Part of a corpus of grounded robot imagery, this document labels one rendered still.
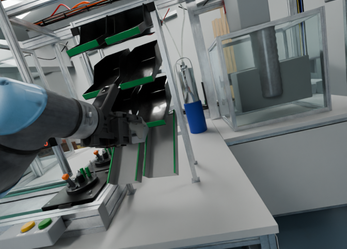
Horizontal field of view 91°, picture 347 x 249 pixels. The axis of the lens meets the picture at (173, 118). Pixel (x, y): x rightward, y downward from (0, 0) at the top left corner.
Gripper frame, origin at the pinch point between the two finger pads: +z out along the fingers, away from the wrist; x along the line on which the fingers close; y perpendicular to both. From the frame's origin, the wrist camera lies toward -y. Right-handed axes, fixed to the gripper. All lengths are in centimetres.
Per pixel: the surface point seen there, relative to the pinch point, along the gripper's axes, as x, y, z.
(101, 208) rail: -23.0, 27.0, 10.2
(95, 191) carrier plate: -30.5, 21.7, 15.2
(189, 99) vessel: 3, -33, 87
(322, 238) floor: 77, 82, 115
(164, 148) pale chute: 0.8, 7.7, 21.2
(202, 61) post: 17, -75, 108
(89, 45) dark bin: -11.8, -29.1, -6.1
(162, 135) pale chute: -0.1, 1.6, 23.4
